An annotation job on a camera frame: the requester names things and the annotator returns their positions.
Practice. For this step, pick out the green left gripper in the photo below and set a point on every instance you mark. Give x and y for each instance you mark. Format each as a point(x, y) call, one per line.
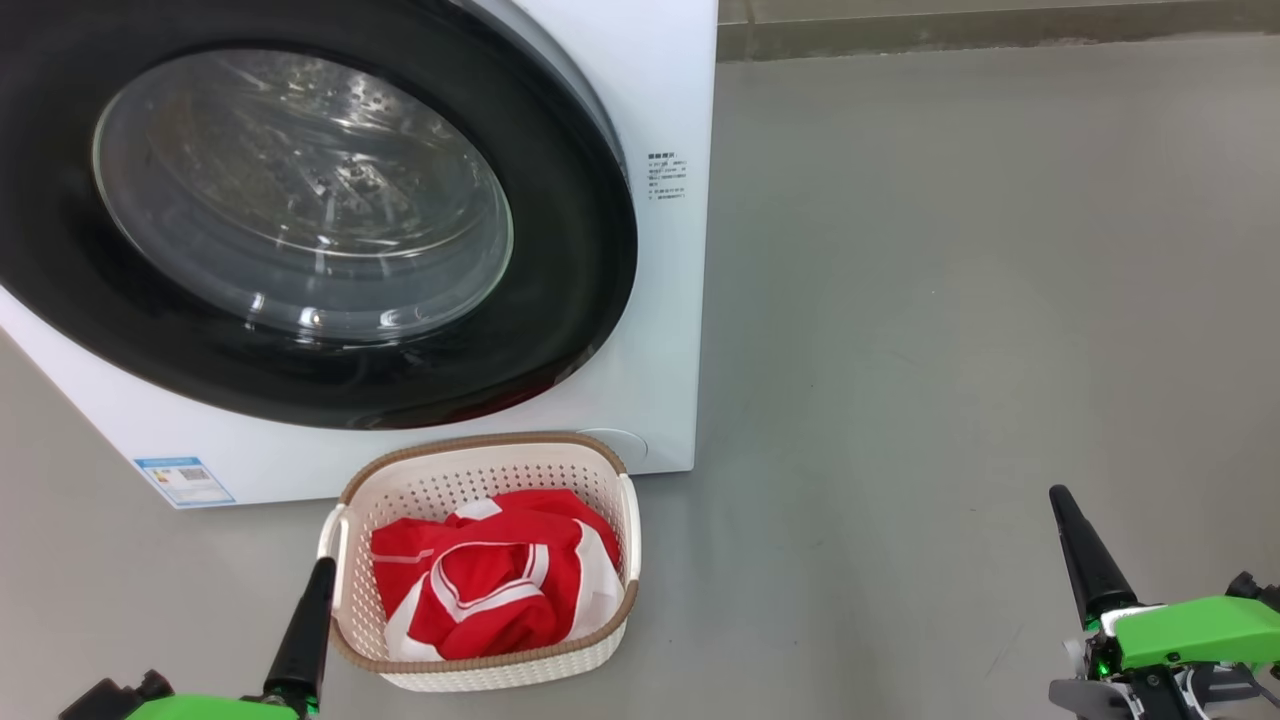
point(210, 710)

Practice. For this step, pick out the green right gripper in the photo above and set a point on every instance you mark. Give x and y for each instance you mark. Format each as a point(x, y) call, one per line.
point(1200, 630)

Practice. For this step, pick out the red and white garment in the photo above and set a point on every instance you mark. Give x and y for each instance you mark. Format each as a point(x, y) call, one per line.
point(480, 590)

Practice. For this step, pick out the glass washing machine door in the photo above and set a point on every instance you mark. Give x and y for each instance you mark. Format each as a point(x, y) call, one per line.
point(570, 300)

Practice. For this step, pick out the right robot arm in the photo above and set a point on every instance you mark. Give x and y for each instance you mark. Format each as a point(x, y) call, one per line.
point(1258, 585)

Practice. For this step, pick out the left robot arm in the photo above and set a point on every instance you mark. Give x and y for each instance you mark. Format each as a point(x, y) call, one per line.
point(115, 695)

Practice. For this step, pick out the cream basket with brown rim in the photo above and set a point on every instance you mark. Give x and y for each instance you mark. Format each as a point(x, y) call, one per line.
point(420, 490)

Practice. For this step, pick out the white front-load washing machine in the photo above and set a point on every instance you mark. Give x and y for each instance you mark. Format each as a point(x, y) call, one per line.
point(660, 380)

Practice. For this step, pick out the warning sticker with Chinese text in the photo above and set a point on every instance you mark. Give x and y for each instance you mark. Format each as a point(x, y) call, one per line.
point(666, 176)

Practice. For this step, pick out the blue energy label sticker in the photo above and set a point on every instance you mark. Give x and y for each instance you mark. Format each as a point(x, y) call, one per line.
point(185, 482)

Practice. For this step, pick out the round white filter cover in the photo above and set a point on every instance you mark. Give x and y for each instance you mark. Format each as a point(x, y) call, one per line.
point(628, 444)

